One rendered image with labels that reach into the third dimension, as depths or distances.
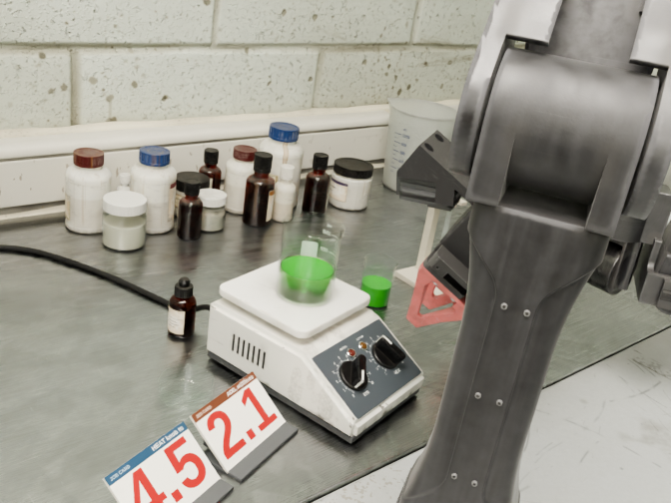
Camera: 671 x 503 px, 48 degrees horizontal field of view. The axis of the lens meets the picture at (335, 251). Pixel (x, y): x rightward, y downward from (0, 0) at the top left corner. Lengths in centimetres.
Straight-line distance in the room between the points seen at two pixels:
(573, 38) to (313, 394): 44
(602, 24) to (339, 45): 102
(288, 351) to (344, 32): 79
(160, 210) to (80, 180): 11
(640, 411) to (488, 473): 53
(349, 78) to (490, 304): 109
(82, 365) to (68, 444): 12
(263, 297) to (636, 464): 41
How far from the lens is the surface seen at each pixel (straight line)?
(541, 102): 34
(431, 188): 66
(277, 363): 75
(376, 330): 80
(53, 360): 82
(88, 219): 108
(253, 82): 130
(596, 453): 83
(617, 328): 108
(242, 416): 71
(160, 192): 107
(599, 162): 34
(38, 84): 113
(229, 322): 78
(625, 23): 41
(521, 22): 36
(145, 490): 64
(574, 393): 91
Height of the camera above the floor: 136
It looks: 25 degrees down
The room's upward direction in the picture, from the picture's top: 9 degrees clockwise
